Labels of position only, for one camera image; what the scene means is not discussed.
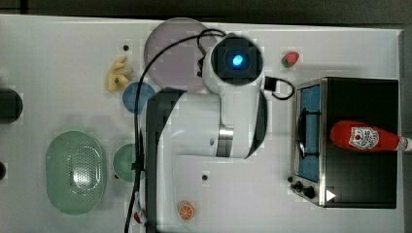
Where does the toy strawberry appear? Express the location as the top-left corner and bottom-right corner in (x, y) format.
(281, 51), (299, 68)

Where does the yellow toy banana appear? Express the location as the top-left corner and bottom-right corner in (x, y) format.
(106, 55), (133, 93)

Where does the red toy tomato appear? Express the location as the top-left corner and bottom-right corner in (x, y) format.
(133, 211), (147, 224)

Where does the red ketchup bottle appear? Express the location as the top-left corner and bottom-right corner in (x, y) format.
(329, 120), (412, 151)

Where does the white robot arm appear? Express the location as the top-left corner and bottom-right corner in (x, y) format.
(142, 33), (268, 233)

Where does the green oval colander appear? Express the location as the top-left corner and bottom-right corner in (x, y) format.
(46, 130), (107, 216)

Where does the toy orange slice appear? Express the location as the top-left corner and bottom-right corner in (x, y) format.
(177, 201), (195, 221)

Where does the green mug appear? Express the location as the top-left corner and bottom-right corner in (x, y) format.
(113, 144), (136, 183)

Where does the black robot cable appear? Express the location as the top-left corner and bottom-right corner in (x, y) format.
(123, 28), (296, 233)

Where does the toaster oven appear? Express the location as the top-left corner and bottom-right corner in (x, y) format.
(289, 77), (401, 209)

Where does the black pot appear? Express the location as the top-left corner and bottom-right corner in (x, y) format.
(0, 88), (23, 124)

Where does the round grey plate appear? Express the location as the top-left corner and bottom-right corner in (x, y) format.
(144, 17), (219, 92)

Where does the blue cup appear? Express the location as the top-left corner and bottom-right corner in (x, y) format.
(122, 82), (155, 115)

